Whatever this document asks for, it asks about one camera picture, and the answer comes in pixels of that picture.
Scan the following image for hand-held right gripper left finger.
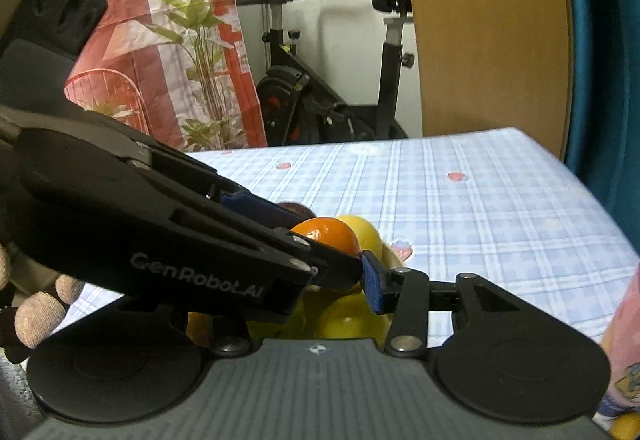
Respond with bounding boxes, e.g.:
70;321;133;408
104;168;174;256
210;315;252;357

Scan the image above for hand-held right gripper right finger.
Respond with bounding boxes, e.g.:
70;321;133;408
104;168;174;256
361;250;538;358

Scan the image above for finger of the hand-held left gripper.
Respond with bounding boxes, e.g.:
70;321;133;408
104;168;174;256
170;206;365;293
132;137;306;233

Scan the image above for small orange mandarin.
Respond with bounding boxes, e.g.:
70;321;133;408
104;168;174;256
290;217;362;261
187;312;216;346

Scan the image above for yellow lemon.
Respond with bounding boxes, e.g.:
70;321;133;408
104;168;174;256
334;215;385;265
315;292;393;341

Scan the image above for yellow-green round fruit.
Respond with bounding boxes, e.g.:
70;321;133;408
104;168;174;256
247;287;321;340

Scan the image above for dark purple passion fruit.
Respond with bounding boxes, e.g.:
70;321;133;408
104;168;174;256
277;202;316;225

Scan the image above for person's left hand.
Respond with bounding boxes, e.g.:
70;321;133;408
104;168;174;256
0;242;87;366

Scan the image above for black exercise bike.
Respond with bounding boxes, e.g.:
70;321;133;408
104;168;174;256
235;0;416;147

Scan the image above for blue checked tablecloth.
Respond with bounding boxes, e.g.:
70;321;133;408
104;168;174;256
52;127;640;356

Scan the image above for wooden board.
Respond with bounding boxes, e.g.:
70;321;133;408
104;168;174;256
395;0;573;161

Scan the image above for small yellow fruit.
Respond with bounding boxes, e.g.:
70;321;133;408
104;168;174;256
610;411;640;440

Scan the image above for blue curtain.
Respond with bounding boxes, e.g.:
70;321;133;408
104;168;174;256
552;0;640;261

